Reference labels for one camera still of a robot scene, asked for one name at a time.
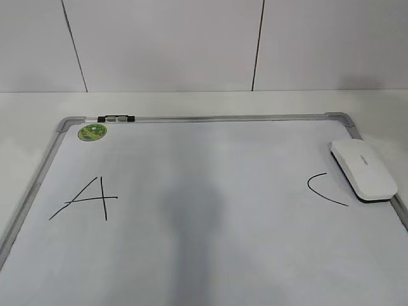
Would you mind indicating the white whiteboard eraser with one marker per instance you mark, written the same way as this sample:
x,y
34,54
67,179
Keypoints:
x,y
369,178

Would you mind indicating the white whiteboard with grey frame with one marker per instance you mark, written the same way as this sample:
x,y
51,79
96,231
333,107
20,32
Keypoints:
x,y
234,210

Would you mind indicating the round green magnet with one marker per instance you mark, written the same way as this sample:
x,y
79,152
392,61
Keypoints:
x,y
92,132

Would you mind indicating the black hanging clip on frame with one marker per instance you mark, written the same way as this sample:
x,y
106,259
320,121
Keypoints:
x,y
116,118

